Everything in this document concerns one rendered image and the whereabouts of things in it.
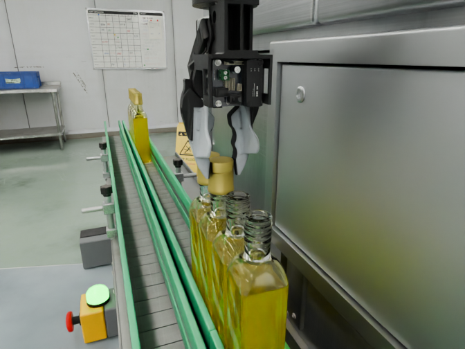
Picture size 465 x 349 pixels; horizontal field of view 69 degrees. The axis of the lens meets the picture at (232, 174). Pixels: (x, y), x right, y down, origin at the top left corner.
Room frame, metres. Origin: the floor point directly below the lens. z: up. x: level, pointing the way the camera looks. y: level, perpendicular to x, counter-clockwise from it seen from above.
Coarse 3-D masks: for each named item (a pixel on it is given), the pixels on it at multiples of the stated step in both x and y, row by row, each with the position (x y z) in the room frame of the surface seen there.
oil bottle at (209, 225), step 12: (204, 216) 0.43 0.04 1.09; (216, 216) 0.42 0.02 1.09; (204, 228) 0.41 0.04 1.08; (216, 228) 0.40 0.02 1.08; (204, 240) 0.41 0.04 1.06; (204, 252) 0.41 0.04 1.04; (204, 264) 0.41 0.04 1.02; (204, 276) 0.41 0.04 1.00; (204, 288) 0.42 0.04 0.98; (204, 300) 0.42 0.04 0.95
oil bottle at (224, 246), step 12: (216, 240) 0.37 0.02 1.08; (228, 240) 0.36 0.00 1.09; (240, 240) 0.36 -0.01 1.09; (216, 252) 0.37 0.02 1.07; (228, 252) 0.35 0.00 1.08; (216, 264) 0.37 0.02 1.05; (216, 276) 0.37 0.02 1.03; (216, 288) 0.37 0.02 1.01; (216, 300) 0.37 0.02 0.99; (216, 312) 0.37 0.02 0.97; (216, 324) 0.37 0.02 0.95
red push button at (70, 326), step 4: (68, 312) 0.56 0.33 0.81; (72, 312) 0.57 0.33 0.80; (68, 316) 0.55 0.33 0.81; (72, 316) 0.56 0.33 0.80; (76, 316) 0.56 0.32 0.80; (68, 320) 0.54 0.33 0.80; (72, 320) 0.55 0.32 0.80; (76, 320) 0.55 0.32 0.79; (68, 324) 0.54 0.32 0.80; (72, 324) 0.55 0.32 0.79; (68, 328) 0.54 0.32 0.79; (72, 328) 0.54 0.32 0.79
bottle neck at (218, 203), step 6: (210, 198) 0.42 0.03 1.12; (216, 198) 0.42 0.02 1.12; (222, 198) 0.42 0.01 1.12; (210, 204) 0.43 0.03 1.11; (216, 204) 0.42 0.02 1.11; (222, 204) 0.42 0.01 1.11; (210, 210) 0.43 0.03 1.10; (216, 210) 0.42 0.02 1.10; (222, 210) 0.42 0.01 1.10; (222, 216) 0.42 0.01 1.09
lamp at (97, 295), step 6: (90, 288) 0.58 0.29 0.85; (96, 288) 0.58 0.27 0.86; (102, 288) 0.58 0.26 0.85; (90, 294) 0.56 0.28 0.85; (96, 294) 0.56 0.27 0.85; (102, 294) 0.57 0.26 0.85; (108, 294) 0.58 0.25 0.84; (90, 300) 0.56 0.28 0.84; (96, 300) 0.56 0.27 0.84; (102, 300) 0.56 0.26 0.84; (108, 300) 0.57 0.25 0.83; (90, 306) 0.56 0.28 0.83; (96, 306) 0.55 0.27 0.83
